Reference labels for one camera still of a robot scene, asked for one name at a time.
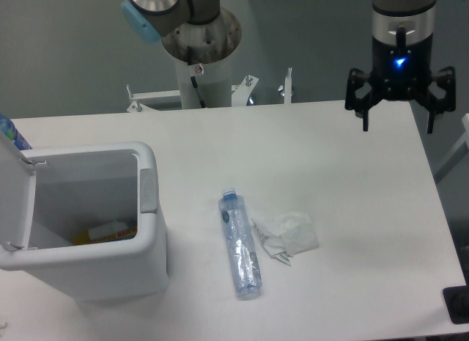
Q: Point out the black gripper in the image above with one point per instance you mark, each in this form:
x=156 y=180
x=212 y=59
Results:
x=399 y=67

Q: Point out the white paper wrapper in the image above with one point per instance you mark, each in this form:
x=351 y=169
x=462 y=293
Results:
x=286 y=235

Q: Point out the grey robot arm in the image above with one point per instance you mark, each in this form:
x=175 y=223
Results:
x=398 y=23

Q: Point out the white open trash can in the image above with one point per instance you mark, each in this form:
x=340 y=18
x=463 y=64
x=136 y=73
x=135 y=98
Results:
x=50 y=195

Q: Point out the black clamp at table edge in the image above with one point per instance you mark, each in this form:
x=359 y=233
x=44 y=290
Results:
x=456 y=299

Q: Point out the clear crushed plastic bottle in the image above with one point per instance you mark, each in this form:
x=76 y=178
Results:
x=241 y=251

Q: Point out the blue printed package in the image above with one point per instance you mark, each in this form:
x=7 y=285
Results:
x=11 y=132

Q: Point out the white frame leg right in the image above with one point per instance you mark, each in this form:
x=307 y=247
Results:
x=456 y=153

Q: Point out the white metal base frame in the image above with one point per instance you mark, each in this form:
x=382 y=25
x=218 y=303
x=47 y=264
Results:
x=195 y=95

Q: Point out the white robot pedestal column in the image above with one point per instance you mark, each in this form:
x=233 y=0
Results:
x=204 y=51

